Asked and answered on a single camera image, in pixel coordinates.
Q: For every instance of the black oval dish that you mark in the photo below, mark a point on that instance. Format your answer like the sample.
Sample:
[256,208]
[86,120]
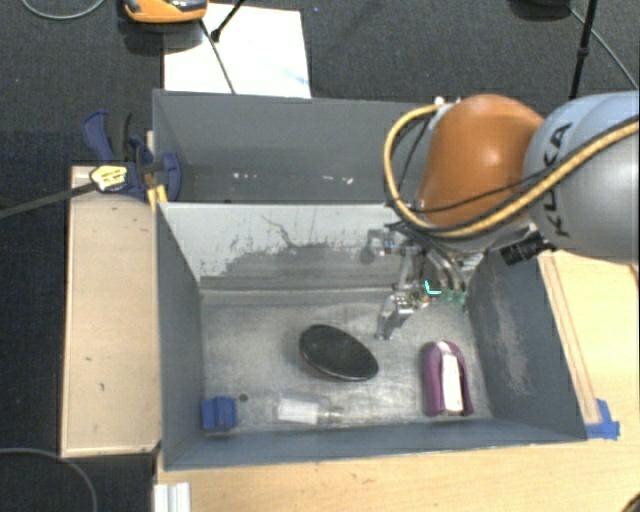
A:
[339,354]

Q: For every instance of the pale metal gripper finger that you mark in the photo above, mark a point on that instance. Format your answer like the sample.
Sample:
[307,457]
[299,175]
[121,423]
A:
[386,245]
[395,312]

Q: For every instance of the black cylinder on white bracket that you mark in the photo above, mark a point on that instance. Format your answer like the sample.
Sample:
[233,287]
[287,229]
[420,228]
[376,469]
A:
[525,248]

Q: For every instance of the grey metal bin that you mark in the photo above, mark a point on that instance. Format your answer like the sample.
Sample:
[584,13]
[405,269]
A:
[260,350]

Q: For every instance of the blue ridged block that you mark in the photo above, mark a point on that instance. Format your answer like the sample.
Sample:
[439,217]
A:
[218,414]

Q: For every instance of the pale wood board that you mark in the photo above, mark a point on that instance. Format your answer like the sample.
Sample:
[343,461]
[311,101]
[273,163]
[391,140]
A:
[112,320]

